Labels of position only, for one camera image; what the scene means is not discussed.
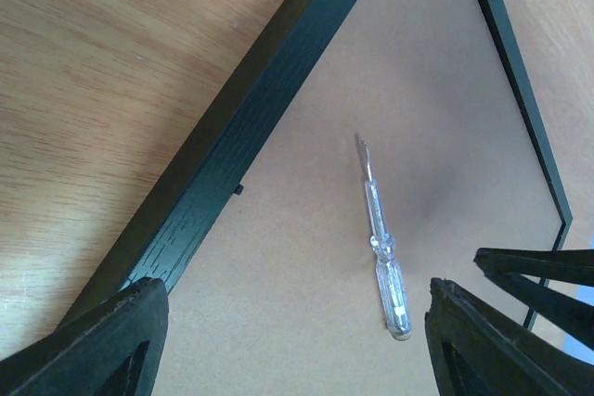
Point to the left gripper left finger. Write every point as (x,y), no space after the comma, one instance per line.
(113,349)

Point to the black picture frame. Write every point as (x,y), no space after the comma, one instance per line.
(260,222)

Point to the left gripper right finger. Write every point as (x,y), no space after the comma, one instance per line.
(477,350)

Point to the clear handled screwdriver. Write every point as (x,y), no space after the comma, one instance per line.
(388,272)

